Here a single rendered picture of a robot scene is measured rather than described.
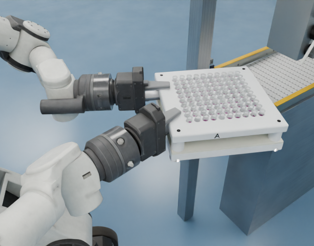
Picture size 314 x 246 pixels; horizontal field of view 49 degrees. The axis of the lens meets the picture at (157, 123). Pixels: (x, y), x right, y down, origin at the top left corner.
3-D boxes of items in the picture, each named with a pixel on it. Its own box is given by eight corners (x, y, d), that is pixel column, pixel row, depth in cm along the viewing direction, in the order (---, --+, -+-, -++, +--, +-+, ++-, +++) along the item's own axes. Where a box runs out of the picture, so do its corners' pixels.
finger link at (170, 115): (183, 115, 73) (161, 128, 70) (173, 108, 74) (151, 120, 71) (183, 109, 72) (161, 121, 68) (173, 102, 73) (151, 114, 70)
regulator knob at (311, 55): (310, 61, 90) (315, 45, 87) (302, 57, 92) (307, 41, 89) (318, 57, 92) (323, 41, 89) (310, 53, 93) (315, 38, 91)
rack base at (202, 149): (243, 88, 94) (244, 80, 92) (281, 149, 75) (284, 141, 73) (154, 95, 91) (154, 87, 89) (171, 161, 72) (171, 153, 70)
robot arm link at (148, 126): (141, 93, 70) (91, 118, 64) (173, 115, 64) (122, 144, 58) (144, 139, 78) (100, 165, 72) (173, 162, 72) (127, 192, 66)
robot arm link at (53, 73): (80, 107, 83) (65, 81, 92) (73, 75, 77) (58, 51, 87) (53, 115, 81) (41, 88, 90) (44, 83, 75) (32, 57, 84)
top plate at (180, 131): (245, 71, 90) (247, 65, 89) (287, 132, 72) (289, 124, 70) (154, 78, 87) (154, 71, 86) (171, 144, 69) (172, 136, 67)
